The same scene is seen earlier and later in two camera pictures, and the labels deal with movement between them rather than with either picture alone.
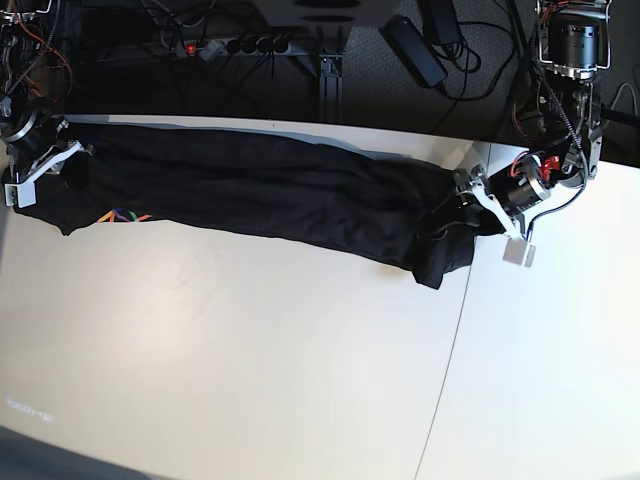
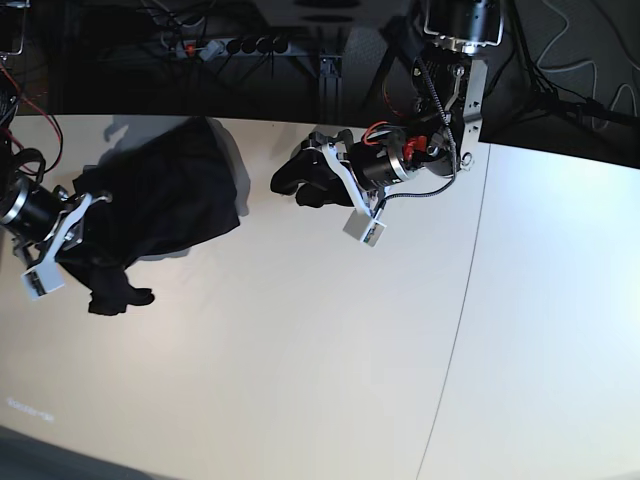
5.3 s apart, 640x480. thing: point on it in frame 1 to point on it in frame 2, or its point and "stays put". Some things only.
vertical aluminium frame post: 330,88 stays put
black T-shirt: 306,190 to 168,189
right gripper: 527,182 to 379,162
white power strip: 210,50 stays put
